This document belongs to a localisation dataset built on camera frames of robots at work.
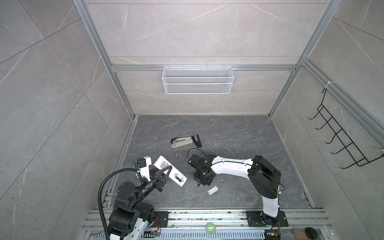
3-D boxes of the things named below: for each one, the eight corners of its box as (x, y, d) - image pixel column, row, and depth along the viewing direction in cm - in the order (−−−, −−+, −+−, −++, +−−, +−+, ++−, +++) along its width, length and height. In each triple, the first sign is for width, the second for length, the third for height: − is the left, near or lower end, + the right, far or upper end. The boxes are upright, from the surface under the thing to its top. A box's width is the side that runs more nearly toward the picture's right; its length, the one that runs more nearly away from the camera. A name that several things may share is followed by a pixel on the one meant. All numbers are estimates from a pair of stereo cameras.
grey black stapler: (170, 148, 103) (170, 145, 100) (172, 136, 109) (171, 134, 107) (201, 148, 103) (201, 145, 101) (200, 136, 109) (200, 134, 107)
